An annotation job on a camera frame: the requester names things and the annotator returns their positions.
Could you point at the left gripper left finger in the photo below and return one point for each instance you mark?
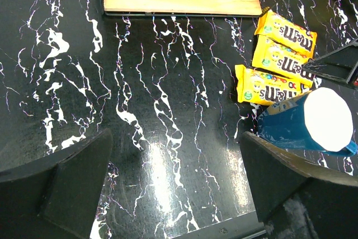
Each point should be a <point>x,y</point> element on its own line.
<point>56,196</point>

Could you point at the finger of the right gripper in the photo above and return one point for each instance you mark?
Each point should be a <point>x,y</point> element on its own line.
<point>339,66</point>

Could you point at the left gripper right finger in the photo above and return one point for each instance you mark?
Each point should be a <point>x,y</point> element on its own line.
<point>295,198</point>

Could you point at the yellow candy bag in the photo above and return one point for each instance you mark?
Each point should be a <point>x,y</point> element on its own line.
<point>286,33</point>
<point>262,88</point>
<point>279,59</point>

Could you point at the yellow candy bag top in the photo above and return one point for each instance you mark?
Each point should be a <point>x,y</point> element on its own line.
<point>286,33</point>

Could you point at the yellow candy bag under mug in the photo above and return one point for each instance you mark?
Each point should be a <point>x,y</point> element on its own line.
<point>262,88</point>

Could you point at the blue mug white inside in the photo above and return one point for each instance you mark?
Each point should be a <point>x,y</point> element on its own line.
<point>318,120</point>

